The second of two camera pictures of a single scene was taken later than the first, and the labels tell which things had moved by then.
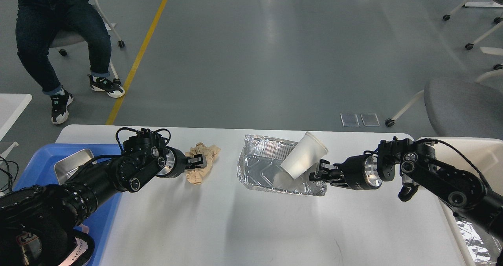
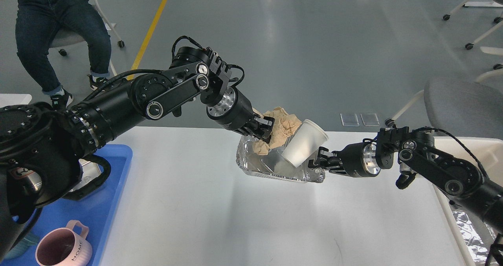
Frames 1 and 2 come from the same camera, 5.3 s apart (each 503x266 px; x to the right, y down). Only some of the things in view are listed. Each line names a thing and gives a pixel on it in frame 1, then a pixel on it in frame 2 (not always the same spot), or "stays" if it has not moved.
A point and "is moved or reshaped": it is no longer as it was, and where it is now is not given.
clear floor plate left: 349,120 stays
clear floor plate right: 370,119 stays
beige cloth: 196,176 -> 284,125
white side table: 11,106 stays
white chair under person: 63,37 stays
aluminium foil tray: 259,167 is moved or reshaped
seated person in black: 44,10 stays
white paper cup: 304,156 is moved or reshaped
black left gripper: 175,162 -> 234,112
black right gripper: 364,172 -> 358,160
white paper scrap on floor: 110,26 stays
